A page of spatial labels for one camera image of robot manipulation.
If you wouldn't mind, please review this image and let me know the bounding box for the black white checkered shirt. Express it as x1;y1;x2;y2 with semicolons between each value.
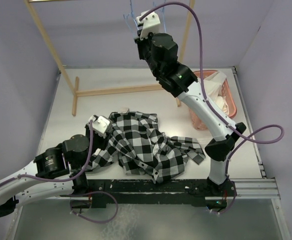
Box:
86;111;206;184

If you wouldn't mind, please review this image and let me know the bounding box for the light blue wire hanger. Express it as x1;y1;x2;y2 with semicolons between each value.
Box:
153;0;167;33

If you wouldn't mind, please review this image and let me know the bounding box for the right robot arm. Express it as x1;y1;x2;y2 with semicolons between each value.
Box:
134;31;247;186

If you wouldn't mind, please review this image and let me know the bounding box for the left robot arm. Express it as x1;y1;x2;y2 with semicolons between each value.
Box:
0;124;111;218

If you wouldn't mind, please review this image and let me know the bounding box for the wooden clothes rack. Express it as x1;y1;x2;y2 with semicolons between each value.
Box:
22;0;196;117

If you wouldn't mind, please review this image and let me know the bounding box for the pink plastic laundry basket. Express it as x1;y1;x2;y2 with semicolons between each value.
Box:
188;70;237;131

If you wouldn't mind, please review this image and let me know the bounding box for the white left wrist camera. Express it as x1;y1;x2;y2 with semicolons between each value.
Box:
87;115;112;138

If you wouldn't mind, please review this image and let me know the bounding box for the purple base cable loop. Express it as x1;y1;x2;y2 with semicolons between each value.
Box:
69;187;120;223

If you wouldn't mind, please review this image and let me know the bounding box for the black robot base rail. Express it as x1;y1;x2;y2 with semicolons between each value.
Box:
68;172;239;209

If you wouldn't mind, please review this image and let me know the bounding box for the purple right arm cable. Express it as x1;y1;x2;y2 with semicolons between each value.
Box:
139;1;285;181

